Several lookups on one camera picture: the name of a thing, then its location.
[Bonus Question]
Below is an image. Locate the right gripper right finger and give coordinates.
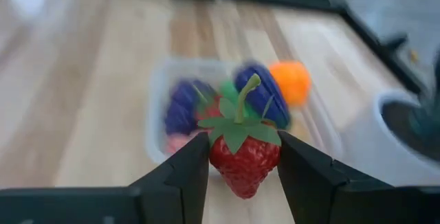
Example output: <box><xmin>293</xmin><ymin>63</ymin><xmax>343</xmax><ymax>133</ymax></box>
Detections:
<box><xmin>276</xmin><ymin>130</ymin><xmax>383</xmax><ymax>224</ymax></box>

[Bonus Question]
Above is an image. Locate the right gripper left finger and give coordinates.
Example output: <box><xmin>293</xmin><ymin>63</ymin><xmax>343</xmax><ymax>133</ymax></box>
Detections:
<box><xmin>136</xmin><ymin>131</ymin><xmax>211</xmax><ymax>224</ymax></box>

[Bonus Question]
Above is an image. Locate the pink toy raspberry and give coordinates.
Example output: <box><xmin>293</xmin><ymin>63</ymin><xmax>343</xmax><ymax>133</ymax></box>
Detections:
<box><xmin>166</xmin><ymin>131</ymin><xmax>195</xmax><ymax>155</ymax></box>

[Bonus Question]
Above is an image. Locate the leafy toy strawberry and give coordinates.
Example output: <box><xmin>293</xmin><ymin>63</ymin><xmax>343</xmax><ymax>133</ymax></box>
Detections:
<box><xmin>197</xmin><ymin>73</ymin><xmax>283</xmax><ymax>201</ymax></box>

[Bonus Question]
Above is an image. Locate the clear plastic tupperware container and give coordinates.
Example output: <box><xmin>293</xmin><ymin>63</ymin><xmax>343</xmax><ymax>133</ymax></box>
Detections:
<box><xmin>144</xmin><ymin>57</ymin><xmax>344</xmax><ymax>179</ymax></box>

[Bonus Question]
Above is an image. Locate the red toy strawberry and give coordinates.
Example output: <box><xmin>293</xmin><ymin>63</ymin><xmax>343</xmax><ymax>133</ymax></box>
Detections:
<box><xmin>195</xmin><ymin>95</ymin><xmax>223</xmax><ymax>122</ymax></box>

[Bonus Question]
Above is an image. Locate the purple toy eggplant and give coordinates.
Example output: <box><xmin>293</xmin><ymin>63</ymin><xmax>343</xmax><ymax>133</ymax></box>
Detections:
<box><xmin>164</xmin><ymin>61</ymin><xmax>292</xmax><ymax>136</ymax></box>

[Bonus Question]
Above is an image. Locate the orange toy fruit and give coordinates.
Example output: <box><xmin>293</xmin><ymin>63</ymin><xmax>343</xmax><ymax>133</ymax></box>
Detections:
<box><xmin>269</xmin><ymin>60</ymin><xmax>312</xmax><ymax>109</ymax></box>

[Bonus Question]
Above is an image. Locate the white plant pot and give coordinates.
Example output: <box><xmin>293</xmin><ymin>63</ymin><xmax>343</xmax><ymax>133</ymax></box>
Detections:
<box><xmin>373</xmin><ymin>90</ymin><xmax>440</xmax><ymax>188</ymax></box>

